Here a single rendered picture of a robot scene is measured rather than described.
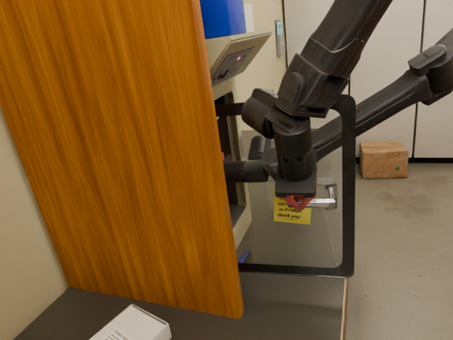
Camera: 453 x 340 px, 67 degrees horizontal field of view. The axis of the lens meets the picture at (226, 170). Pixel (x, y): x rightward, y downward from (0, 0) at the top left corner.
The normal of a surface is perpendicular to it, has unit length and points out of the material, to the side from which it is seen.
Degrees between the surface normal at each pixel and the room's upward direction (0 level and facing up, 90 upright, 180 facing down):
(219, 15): 90
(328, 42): 62
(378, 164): 90
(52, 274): 90
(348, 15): 72
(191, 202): 90
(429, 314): 0
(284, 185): 24
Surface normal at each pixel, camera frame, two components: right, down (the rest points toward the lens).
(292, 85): -0.79, 0.04
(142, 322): -0.13, -0.92
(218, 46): -0.34, 0.40
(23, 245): 0.93, 0.02
